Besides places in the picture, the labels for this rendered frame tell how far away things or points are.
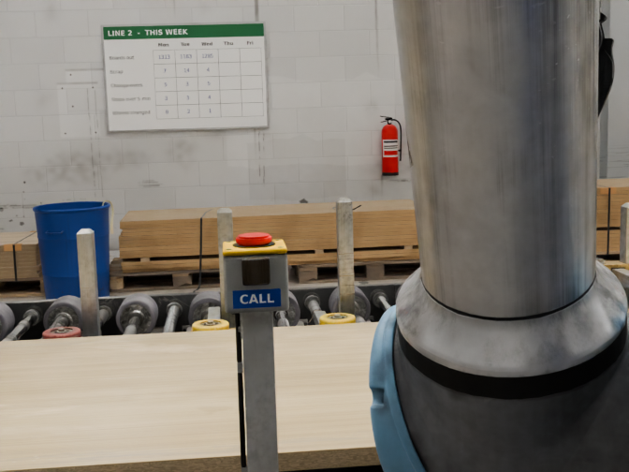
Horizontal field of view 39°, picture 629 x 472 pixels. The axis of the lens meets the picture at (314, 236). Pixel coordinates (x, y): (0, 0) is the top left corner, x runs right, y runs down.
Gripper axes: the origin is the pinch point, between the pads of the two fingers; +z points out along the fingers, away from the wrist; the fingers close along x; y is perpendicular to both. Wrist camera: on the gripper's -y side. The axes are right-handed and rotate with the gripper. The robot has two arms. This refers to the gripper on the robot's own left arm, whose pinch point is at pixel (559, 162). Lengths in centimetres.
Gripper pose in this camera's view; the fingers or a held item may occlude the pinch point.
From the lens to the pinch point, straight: 83.7
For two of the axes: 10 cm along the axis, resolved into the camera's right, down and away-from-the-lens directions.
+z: 0.3, 9.9, 1.4
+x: 9.1, 0.4, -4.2
